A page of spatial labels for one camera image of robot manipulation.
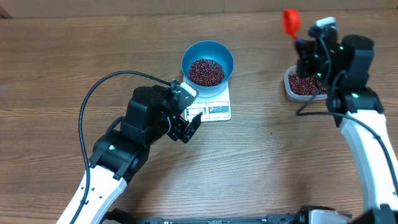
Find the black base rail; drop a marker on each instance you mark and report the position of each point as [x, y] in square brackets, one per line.
[302, 216]

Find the blue plastic bowl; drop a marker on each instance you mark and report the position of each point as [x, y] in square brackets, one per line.
[211, 50]

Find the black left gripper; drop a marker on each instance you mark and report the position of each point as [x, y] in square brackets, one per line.
[193, 126]

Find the red beans in bowl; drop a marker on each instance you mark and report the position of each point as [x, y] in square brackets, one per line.
[206, 72]

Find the clear container of red beans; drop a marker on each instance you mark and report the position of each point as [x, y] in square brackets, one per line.
[299, 89]

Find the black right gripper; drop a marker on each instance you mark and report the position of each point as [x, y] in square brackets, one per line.
[303, 51]

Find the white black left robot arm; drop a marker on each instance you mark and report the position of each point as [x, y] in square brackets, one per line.
[153, 111]

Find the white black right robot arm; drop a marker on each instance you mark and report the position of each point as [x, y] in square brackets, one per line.
[342, 68]

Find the white digital kitchen scale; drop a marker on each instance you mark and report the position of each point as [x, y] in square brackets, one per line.
[213, 102]

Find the red measuring scoop blue handle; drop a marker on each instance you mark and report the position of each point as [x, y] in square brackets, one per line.
[291, 22]

